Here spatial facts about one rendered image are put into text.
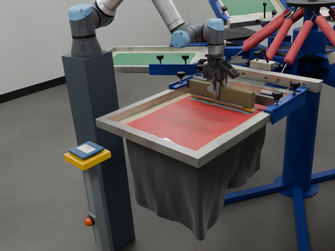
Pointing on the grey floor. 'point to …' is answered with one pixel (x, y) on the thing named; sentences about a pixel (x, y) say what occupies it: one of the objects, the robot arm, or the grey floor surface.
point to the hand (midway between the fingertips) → (220, 95)
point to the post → (93, 193)
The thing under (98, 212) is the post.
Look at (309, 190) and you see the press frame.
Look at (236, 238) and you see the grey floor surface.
